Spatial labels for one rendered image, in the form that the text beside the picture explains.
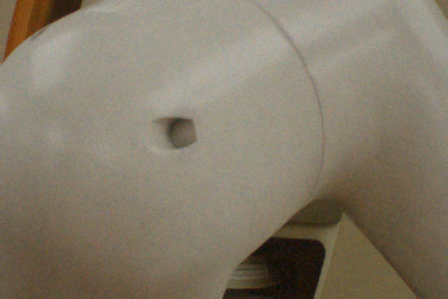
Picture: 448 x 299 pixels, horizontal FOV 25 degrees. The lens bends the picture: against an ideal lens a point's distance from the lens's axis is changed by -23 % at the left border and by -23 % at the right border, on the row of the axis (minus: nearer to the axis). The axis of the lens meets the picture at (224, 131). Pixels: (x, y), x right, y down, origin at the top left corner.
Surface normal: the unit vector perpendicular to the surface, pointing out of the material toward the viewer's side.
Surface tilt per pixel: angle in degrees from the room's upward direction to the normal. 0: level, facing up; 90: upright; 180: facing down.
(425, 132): 90
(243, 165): 80
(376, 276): 90
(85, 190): 88
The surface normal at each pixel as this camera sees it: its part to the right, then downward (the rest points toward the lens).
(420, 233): -0.50, 0.38
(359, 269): -0.08, 0.04
